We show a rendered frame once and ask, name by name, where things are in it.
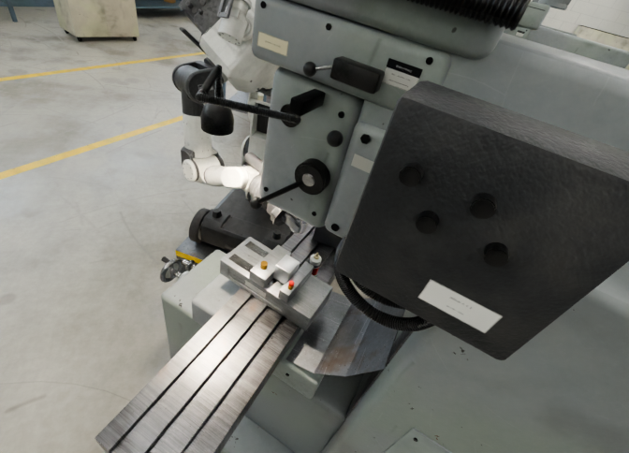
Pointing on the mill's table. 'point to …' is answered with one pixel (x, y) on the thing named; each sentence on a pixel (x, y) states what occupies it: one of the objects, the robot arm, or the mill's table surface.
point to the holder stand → (326, 237)
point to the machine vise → (318, 292)
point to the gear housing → (412, 70)
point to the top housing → (396, 13)
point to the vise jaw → (268, 266)
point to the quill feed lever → (315, 179)
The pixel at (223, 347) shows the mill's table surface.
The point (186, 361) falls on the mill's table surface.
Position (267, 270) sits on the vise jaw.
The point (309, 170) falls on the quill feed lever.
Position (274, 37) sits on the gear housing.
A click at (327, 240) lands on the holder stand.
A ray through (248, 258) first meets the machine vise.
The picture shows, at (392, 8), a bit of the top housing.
